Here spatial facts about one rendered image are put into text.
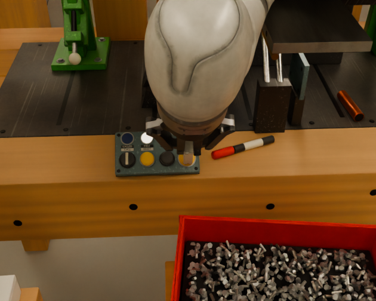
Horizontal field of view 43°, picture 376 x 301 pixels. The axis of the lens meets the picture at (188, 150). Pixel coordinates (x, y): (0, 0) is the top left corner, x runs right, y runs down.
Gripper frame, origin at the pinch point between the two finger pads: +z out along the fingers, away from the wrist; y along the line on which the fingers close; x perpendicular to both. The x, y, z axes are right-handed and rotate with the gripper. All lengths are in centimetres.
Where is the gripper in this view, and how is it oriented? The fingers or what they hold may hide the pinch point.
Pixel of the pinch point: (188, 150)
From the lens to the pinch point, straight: 79.9
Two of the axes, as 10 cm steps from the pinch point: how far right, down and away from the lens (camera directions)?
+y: 10.0, -0.3, 0.4
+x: -0.4, -9.6, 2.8
